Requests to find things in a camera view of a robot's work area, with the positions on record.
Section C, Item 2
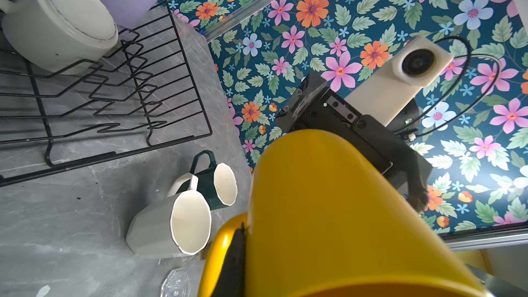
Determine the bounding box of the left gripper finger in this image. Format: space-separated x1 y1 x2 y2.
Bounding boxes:
212 224 246 297

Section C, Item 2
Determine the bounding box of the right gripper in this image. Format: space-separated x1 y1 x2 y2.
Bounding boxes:
275 72 433 213

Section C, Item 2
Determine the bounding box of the yellow mug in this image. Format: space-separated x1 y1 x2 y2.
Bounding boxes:
198 130 489 296

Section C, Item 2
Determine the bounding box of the white mug red inside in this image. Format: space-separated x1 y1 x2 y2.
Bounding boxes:
1 0 118 74

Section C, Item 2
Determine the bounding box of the clear glass cup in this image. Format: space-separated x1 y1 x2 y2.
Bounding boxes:
160 262 205 297

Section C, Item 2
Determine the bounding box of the white faceted mug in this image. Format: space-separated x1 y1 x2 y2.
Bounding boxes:
126 173 212 259

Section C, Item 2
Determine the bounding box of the dark green mug white inside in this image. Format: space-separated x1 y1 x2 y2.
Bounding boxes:
170 150 238 213

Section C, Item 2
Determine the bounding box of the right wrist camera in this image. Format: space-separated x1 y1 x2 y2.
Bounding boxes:
345 37 454 126

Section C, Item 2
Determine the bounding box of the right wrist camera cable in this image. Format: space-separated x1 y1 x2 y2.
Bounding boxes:
391 36 503 139

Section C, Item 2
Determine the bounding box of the black wire dish rack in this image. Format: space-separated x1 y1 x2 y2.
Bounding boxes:
1 0 213 187

